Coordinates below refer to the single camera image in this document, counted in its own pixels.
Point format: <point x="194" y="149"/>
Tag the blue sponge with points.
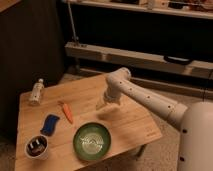
<point x="49" y="125"/>

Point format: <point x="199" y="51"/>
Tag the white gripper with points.
<point x="103" y="101"/>

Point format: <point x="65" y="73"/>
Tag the upper wooden shelf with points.
<point x="147" y="7"/>

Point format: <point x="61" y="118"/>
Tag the metal stand pole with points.
<point x="75" y="37"/>

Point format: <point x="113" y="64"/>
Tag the orange pepper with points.
<point x="67" y="111"/>

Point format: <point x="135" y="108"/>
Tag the green ceramic bowl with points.
<point x="91" y="142"/>

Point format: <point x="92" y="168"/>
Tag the wooden table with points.
<point x="130" y="124"/>

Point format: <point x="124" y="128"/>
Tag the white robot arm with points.
<point x="195" y="123"/>

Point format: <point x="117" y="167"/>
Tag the black handle on shelf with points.
<point x="177" y="61"/>

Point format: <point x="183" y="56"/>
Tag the clear plastic bottle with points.
<point x="36" y="93"/>

